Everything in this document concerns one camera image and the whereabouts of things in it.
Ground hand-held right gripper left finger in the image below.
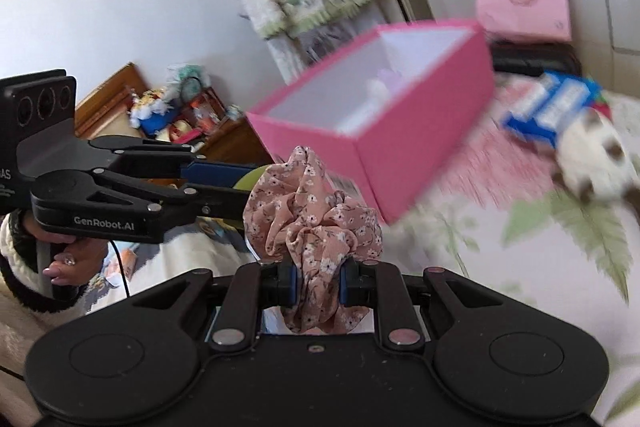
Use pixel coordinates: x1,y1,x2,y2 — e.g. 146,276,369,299
125,259,301,355

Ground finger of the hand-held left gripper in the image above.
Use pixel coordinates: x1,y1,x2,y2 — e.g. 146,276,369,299
85,137,261,188
92,169,251,221

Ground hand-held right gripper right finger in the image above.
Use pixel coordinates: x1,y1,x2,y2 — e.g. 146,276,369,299
339,259,506,351

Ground olive green plush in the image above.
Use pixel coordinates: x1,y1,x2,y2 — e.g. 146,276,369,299
234,164,273,192

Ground pink floral scrunchie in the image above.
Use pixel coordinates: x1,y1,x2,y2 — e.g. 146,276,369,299
242,146,383,335

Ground pink cardboard box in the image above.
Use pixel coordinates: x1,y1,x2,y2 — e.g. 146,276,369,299
245,19,496,225

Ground white panda plush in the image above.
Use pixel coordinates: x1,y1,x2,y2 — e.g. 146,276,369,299
552,109,640,205

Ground blue tissue packet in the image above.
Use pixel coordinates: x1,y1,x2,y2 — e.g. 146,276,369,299
501,71,603,148

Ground red plush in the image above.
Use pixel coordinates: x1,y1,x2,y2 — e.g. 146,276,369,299
592,92,618,118

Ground person's left hand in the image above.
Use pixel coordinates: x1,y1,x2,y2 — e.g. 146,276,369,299
42,239,108,288

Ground cartoon print cloth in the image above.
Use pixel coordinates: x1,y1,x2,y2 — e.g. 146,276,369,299
100,217,261,303

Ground pile of small trinkets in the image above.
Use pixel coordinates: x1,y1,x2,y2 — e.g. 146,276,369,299
127,64,246,148

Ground brown wooden nightstand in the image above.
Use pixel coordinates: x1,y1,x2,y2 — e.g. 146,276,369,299
75,62,271,188

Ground white fluffy pajama pants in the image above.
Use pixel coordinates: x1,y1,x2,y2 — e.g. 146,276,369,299
265,14,361,82

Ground floral bed sheet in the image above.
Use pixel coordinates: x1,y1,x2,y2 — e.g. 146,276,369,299
100,72,640,427

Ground black suitcase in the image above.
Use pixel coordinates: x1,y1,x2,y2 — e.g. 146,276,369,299
490,39,583,80

